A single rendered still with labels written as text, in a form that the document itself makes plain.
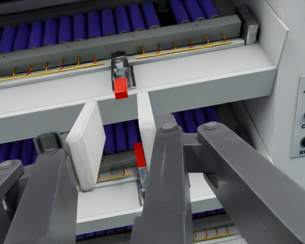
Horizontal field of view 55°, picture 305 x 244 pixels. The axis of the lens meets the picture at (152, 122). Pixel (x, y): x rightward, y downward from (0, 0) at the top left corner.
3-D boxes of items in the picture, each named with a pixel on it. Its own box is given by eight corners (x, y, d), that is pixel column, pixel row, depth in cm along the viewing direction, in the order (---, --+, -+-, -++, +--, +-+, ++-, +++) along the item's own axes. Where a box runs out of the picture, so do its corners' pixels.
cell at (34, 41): (47, 30, 44) (43, 56, 40) (35, 32, 44) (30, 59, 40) (42, 19, 43) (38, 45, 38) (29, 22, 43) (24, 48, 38)
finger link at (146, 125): (138, 126, 14) (154, 122, 14) (136, 91, 20) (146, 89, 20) (149, 181, 15) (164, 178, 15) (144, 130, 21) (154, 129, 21)
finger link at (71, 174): (70, 201, 13) (2, 214, 13) (86, 152, 18) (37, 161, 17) (61, 171, 12) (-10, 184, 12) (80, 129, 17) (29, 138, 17)
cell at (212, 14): (207, 2, 44) (221, 25, 40) (196, 4, 44) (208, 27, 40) (208, -10, 43) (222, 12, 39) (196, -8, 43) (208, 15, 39)
